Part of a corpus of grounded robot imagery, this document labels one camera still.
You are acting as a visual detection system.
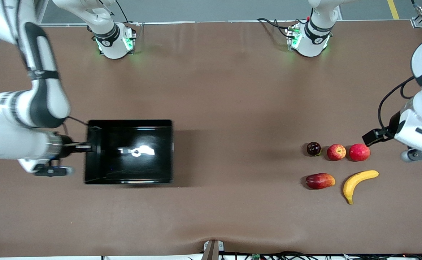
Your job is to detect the small red yellow apple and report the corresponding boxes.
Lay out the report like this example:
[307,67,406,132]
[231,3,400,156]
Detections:
[327,144,347,161]

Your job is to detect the yellow banana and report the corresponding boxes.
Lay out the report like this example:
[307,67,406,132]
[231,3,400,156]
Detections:
[343,170,379,205]

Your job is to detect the black rectangular plastic box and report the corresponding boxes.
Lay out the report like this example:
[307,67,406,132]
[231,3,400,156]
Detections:
[84,120,174,185]

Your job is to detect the red round apple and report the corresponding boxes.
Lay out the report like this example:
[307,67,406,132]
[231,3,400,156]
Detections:
[349,143,371,162]

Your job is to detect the dark purple plum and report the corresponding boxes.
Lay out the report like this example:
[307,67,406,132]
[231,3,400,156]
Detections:
[306,142,322,157]

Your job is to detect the red yellow mango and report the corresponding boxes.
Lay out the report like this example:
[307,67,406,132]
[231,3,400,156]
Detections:
[305,173,336,190]

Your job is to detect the brown table cover mat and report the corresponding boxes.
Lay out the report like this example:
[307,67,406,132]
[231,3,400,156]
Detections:
[0,20,422,257]

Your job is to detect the black right arm base cable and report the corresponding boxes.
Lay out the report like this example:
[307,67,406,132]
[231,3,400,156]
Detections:
[115,0,140,26]

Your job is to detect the black left arm base cables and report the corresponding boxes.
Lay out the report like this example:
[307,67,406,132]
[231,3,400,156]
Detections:
[257,17,295,39]

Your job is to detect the brown camera stand post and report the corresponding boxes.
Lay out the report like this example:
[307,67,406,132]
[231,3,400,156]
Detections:
[201,240,220,260]

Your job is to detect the grey metal post bracket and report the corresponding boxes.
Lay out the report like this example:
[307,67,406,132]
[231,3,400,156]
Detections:
[203,240,225,252]

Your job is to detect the silver table edge rail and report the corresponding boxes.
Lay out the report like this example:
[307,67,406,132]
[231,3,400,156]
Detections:
[39,19,413,28]

